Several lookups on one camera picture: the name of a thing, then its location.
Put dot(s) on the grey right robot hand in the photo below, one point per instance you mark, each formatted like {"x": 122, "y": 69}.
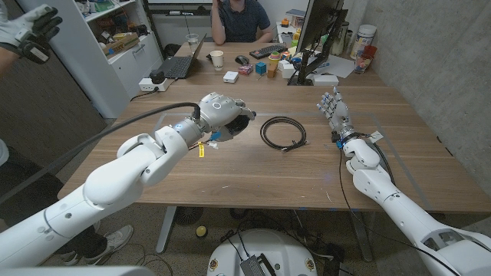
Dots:
{"x": 340, "y": 115}

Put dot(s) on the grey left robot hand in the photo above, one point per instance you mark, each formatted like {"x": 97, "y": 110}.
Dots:
{"x": 218, "y": 111}

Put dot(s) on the dark blue mug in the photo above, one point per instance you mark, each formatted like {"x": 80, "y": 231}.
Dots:
{"x": 238, "y": 125}

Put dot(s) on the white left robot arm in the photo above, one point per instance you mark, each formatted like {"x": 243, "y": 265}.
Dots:
{"x": 122, "y": 176}

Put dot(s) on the bare operator forearm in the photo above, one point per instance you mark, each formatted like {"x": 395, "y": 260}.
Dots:
{"x": 5, "y": 61}

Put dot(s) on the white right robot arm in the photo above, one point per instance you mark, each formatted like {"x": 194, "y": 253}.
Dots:
{"x": 399, "y": 199}

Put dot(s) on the white paper cup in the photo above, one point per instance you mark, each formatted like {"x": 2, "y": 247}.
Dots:
{"x": 217, "y": 61}

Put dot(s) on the orange stacked cup toy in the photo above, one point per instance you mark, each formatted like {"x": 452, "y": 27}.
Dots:
{"x": 272, "y": 67}

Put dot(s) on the small flat white box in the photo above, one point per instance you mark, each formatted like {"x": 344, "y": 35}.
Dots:
{"x": 230, "y": 77}

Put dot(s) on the wide white box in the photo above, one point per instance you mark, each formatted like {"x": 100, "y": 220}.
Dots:
{"x": 325, "y": 80}

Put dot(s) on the white wrist label tag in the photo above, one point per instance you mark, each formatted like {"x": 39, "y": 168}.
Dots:
{"x": 376, "y": 136}

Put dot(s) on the yellow wrist label tag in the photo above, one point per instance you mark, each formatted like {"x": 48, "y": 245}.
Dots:
{"x": 201, "y": 150}

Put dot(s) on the white paper sheet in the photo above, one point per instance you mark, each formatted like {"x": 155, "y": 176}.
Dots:
{"x": 339, "y": 66}

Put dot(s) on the pink patterned cube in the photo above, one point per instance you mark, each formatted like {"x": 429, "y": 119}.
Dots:
{"x": 245, "y": 69}

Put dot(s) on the glass jar with red lid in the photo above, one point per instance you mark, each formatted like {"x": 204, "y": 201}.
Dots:
{"x": 361, "y": 63}

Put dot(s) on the black computer mouse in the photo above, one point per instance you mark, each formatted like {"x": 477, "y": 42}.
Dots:
{"x": 242, "y": 59}

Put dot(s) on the black computer monitor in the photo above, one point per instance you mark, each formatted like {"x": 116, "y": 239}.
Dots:
{"x": 318, "y": 19}
{"x": 307, "y": 69}

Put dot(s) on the blue cube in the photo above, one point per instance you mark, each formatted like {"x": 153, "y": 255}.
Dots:
{"x": 261, "y": 68}

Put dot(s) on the black laptop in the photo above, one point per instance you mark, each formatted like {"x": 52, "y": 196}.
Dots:
{"x": 176, "y": 67}

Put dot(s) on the white cube box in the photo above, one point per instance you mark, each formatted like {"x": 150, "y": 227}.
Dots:
{"x": 288, "y": 71}

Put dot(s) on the black power adapter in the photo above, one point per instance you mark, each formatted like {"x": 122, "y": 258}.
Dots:
{"x": 157, "y": 76}

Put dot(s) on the clear drinking glass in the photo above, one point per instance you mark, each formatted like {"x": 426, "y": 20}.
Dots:
{"x": 192, "y": 42}

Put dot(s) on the steel thermos bottle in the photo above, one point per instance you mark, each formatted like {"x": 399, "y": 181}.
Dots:
{"x": 340, "y": 40}

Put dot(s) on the white power strip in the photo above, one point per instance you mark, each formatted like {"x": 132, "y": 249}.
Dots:
{"x": 147, "y": 85}

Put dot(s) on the black keyboard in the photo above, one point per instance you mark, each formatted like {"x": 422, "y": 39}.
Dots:
{"x": 267, "y": 51}

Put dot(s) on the white labelled canister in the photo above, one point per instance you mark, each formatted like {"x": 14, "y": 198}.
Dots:
{"x": 363, "y": 38}

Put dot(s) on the colourful puzzle cube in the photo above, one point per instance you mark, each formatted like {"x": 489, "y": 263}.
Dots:
{"x": 285, "y": 56}

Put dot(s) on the seated person in dark shirt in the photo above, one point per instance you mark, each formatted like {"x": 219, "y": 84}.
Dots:
{"x": 243, "y": 23}

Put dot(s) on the white shelf cabinet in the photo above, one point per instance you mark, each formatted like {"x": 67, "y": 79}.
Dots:
{"x": 126, "y": 69}

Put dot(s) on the round black fan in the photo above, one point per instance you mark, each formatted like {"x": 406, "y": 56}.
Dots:
{"x": 188, "y": 214}

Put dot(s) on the cardboard box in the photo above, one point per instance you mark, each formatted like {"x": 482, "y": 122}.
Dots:
{"x": 120, "y": 45}

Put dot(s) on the yellow ball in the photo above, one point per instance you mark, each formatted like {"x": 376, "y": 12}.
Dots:
{"x": 201, "y": 231}

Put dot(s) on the grey table leg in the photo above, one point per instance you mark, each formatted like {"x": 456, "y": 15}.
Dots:
{"x": 361, "y": 237}
{"x": 165, "y": 230}

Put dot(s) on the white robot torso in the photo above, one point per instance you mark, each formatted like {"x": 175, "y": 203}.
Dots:
{"x": 276, "y": 249}

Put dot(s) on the grey device on torso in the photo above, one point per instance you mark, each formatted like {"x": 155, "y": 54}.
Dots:
{"x": 253, "y": 266}

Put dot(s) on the white grey sneaker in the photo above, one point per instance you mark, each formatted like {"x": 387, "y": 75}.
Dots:
{"x": 113, "y": 241}
{"x": 71, "y": 257}

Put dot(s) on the black and white tracking glove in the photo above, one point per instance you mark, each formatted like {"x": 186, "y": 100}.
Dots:
{"x": 34, "y": 32}

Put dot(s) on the standing person in dark trousers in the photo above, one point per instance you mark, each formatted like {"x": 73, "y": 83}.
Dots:
{"x": 23, "y": 184}

